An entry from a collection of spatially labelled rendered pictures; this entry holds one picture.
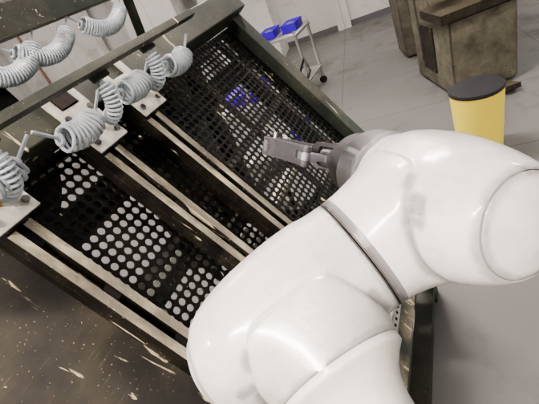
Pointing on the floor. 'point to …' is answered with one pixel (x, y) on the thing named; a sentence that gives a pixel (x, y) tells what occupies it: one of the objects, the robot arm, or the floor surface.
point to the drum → (479, 106)
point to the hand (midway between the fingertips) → (316, 146)
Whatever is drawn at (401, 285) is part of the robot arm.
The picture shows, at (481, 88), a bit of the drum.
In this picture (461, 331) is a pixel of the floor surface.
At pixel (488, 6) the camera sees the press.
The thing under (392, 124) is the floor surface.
